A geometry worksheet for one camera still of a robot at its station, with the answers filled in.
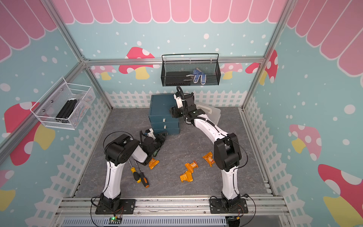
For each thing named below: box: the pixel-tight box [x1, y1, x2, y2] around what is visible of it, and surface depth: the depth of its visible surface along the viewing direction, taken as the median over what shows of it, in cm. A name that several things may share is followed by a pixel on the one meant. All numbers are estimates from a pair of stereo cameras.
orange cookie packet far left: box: [148, 157, 160, 170], surface depth 91 cm
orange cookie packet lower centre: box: [179, 170, 194, 183], surface depth 85 cm
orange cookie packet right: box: [202, 151, 216, 167], surface depth 92 cm
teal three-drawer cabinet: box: [148, 94, 180, 135], surface depth 94 cm
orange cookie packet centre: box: [180, 160, 199, 176], surface depth 89 cm
